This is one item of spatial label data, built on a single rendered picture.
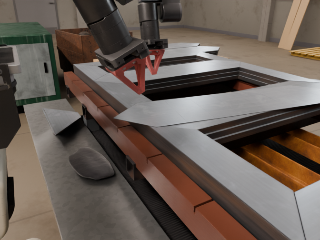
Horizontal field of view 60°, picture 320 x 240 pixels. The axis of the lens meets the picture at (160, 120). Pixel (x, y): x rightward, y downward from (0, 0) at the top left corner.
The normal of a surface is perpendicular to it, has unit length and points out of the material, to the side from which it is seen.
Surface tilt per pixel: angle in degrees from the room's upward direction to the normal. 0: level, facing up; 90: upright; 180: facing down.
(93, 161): 7
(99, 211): 0
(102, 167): 4
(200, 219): 90
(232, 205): 90
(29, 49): 90
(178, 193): 90
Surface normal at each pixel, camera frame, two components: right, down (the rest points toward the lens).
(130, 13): 0.46, 0.36
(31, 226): 0.00, -0.91
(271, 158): -0.88, 0.19
